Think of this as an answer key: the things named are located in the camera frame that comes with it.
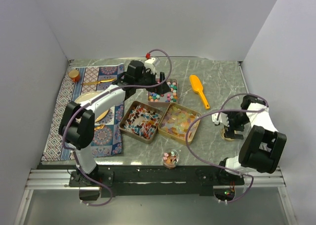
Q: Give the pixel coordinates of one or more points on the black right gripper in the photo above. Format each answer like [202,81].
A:
[230,132]

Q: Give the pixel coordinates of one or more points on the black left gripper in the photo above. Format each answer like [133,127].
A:
[160,89]

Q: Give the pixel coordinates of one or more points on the yellow plastic scoop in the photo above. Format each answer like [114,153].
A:
[197,87]

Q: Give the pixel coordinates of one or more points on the gold tin of lollipops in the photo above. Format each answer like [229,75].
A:
[141,122]

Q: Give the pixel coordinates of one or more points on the clear glass jar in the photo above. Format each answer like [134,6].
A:
[170,158]

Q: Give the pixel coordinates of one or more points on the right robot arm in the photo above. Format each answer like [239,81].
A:
[263,144]

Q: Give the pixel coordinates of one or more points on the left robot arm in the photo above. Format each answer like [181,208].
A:
[77,124]

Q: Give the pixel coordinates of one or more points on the pink tin of star candies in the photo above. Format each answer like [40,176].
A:
[164,100]

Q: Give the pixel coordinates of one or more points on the yellow tin of popsicle candies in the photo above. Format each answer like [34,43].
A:
[176,121]

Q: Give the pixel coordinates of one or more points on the gold knife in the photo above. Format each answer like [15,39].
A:
[99,82]

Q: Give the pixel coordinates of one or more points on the patterned mandala placemat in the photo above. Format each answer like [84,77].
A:
[107,141]

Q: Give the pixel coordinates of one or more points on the gold fork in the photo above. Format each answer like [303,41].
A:
[99,127]

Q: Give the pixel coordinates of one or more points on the yellow round plate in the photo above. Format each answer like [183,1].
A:
[86,96]

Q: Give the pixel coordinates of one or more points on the orange cup with lid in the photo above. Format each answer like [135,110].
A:
[74,75]

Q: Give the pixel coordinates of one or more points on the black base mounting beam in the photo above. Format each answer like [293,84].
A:
[128,180]

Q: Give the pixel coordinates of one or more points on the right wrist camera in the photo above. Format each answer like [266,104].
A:
[220,118]

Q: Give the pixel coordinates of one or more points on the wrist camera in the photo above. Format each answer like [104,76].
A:
[151,63]
[220,118]

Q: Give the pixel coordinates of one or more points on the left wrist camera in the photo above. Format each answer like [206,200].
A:
[151,63]

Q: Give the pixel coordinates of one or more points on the aluminium rail frame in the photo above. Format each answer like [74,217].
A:
[262,200]

